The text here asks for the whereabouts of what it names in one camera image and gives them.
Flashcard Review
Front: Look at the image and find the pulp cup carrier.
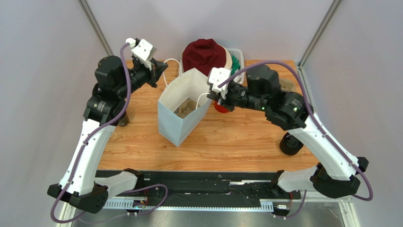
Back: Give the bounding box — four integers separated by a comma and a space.
279, 78, 296, 92
173, 98, 200, 119

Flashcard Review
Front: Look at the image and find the white paper bag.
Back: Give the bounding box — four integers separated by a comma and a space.
158, 68, 211, 147

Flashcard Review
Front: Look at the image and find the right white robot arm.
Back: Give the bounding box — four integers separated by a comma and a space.
207, 61, 368, 199

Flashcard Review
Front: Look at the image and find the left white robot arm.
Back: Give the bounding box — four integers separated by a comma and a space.
47, 56, 168, 214

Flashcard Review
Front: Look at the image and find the left black coffee cup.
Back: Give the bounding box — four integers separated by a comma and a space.
118, 112, 129, 127

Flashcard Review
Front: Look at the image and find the white plastic basket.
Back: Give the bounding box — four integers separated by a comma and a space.
180, 48, 245, 85

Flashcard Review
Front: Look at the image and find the red cup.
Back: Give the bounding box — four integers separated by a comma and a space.
214, 101, 229, 114

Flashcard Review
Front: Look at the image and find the green cloth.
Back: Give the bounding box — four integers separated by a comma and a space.
230, 54, 241, 75

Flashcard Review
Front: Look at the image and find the beige hat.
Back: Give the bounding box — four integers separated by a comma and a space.
223, 47, 232, 70

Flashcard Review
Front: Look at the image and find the maroon bucket hat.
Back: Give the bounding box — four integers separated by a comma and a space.
182, 39, 227, 76

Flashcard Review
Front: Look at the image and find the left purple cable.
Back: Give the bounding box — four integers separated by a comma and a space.
50, 43, 131, 224

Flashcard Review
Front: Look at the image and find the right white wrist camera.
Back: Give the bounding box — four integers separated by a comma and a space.
207, 67, 231, 99

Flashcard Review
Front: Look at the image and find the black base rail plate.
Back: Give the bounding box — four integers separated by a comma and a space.
105, 171, 308, 211

